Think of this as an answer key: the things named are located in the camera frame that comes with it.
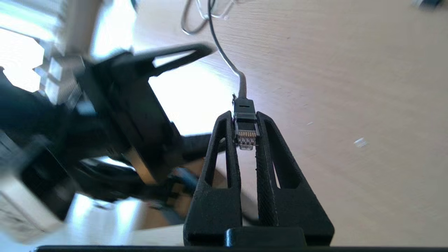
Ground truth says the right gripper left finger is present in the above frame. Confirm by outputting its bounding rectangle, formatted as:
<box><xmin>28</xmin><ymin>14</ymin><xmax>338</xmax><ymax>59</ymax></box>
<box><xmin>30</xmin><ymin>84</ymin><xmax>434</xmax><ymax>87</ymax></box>
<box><xmin>183</xmin><ymin>111</ymin><xmax>242</xmax><ymax>246</ymax></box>

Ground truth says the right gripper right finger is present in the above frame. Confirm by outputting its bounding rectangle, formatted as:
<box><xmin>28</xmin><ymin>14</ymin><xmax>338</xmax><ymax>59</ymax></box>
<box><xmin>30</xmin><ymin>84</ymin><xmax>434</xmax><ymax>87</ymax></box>
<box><xmin>256</xmin><ymin>111</ymin><xmax>335</xmax><ymax>246</ymax></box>

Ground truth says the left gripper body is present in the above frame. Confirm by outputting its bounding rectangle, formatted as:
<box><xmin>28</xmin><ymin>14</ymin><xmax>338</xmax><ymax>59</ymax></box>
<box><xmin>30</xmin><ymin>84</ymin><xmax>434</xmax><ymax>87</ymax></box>
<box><xmin>82</xmin><ymin>56</ymin><xmax>184</xmax><ymax>181</ymax></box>

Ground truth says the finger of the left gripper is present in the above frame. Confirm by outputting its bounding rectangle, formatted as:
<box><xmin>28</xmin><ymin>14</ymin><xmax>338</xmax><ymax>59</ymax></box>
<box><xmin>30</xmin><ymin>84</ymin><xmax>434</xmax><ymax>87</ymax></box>
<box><xmin>115</xmin><ymin>43</ymin><xmax>215</xmax><ymax>79</ymax></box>
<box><xmin>180</xmin><ymin>133</ymin><xmax>215</xmax><ymax>158</ymax></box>

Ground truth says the black ethernet cable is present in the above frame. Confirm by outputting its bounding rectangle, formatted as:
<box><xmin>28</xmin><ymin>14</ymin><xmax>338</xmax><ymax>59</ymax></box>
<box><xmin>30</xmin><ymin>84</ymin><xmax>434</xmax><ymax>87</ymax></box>
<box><xmin>208</xmin><ymin>0</ymin><xmax>261</xmax><ymax>151</ymax></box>

